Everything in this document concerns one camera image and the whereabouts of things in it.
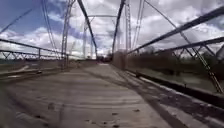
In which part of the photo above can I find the weathered wooden bridge deck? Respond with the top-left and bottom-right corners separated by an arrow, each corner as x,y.
0,62 -> 224,128

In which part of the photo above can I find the row of trees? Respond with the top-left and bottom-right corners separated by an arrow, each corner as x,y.
128,46 -> 224,78

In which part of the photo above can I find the dark metal bridge railing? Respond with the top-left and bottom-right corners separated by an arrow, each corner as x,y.
0,38 -> 68,80
125,5 -> 224,108

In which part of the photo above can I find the river water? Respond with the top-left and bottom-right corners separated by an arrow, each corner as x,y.
139,68 -> 224,96

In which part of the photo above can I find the steel truss bridge frame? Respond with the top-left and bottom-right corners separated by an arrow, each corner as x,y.
0,0 -> 224,95

